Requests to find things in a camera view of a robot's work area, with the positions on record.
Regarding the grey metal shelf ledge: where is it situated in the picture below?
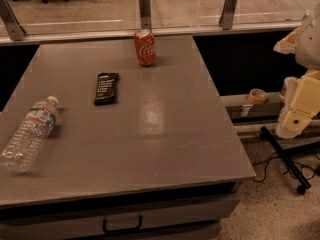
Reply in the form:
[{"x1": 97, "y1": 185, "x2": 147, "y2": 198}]
[{"x1": 221, "y1": 92, "x2": 284, "y2": 122}]

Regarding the grey cabinet drawer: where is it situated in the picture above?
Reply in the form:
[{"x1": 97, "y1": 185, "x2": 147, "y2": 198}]
[{"x1": 0, "y1": 193, "x2": 240, "y2": 240}]

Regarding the black floor cable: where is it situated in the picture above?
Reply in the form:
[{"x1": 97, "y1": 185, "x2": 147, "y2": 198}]
[{"x1": 252, "y1": 150, "x2": 320, "y2": 184}]

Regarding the orange tape roll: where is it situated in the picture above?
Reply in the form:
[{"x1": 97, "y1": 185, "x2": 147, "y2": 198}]
[{"x1": 248, "y1": 88, "x2": 268, "y2": 105}]

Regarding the red coca-cola can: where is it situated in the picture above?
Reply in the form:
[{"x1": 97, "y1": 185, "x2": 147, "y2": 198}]
[{"x1": 134, "y1": 29, "x2": 156, "y2": 66}]

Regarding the left metal rail bracket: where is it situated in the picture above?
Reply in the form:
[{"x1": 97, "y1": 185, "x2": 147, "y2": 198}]
[{"x1": 0, "y1": 0, "x2": 26, "y2": 41}]

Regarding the black rxbar chocolate wrapper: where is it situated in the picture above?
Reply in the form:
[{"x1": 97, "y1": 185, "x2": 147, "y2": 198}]
[{"x1": 94, "y1": 73, "x2": 119, "y2": 106}]

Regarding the black wheeled stand leg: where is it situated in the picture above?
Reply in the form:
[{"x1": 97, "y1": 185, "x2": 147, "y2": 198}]
[{"x1": 260, "y1": 127, "x2": 320, "y2": 195}]

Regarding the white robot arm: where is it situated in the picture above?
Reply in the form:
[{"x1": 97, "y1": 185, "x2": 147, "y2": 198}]
[{"x1": 274, "y1": 4, "x2": 320, "y2": 139}]

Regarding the right metal rail bracket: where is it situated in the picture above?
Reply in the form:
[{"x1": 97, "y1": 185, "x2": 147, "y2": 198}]
[{"x1": 219, "y1": 0, "x2": 238, "y2": 30}]

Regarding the middle metal rail bracket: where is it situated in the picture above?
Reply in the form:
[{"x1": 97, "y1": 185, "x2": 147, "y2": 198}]
[{"x1": 139, "y1": 0, "x2": 152, "y2": 30}]

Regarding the black drawer handle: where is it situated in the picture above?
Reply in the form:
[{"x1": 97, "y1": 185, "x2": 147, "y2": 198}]
[{"x1": 102, "y1": 215, "x2": 143, "y2": 236}]

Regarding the metal rail bracket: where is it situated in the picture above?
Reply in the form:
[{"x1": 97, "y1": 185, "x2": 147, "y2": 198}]
[
  {"x1": 139, "y1": 0, "x2": 152, "y2": 30},
  {"x1": 219, "y1": 0, "x2": 238, "y2": 30},
  {"x1": 0, "y1": 0, "x2": 26, "y2": 41}
]

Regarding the clear plastic water bottle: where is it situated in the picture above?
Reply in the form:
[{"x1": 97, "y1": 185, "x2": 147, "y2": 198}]
[{"x1": 0, "y1": 96, "x2": 58, "y2": 173}]

